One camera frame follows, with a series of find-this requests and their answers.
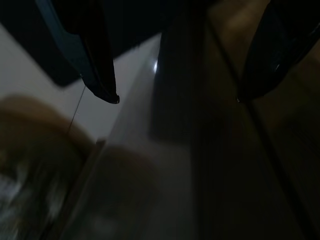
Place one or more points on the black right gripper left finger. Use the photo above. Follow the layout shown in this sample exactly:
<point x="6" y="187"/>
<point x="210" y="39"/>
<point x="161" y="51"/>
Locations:
<point x="92" y="50"/>

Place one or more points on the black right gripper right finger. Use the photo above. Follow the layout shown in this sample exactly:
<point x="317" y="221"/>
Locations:
<point x="280" y="37"/>

